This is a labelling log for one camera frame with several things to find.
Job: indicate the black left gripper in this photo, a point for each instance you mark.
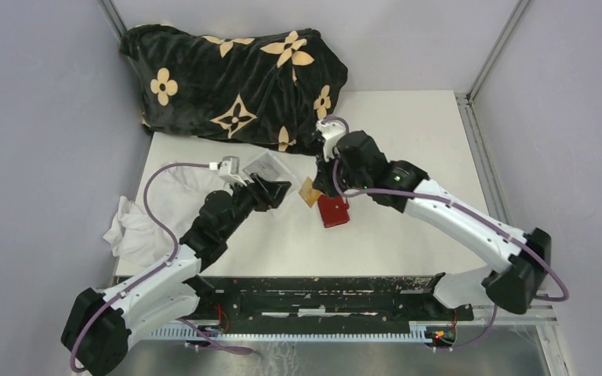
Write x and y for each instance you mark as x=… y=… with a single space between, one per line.
x=273 y=190

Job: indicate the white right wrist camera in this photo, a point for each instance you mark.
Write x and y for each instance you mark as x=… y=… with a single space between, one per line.
x=331 y=129

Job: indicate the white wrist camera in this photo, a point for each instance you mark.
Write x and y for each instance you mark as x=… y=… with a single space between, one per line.
x=331 y=129
x=228 y=169

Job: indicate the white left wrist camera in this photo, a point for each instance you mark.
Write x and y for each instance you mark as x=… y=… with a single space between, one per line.
x=228 y=169

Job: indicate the aluminium frame rail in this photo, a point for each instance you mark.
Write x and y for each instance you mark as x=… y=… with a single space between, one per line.
x=467 y=104

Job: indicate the stack of cards in box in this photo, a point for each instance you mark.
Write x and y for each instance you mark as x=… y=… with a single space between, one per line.
x=264 y=170

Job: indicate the black floral blanket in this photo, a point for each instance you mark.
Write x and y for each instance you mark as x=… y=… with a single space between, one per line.
x=268 y=91

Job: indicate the yellow credit card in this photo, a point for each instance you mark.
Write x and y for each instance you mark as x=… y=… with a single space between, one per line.
x=308 y=193

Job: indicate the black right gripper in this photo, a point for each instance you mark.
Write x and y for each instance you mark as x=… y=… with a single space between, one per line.
x=322 y=181

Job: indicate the white plastic card box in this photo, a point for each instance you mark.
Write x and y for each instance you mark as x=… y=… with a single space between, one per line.
x=286 y=174

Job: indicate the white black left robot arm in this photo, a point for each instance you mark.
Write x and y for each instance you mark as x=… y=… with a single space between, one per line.
x=104 y=325

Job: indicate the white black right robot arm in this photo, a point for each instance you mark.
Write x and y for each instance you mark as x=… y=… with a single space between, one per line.
x=516 y=262

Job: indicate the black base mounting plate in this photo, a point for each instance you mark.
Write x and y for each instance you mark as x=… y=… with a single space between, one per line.
x=321 y=305

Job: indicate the red leather card holder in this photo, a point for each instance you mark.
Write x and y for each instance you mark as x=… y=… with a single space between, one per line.
x=333 y=211

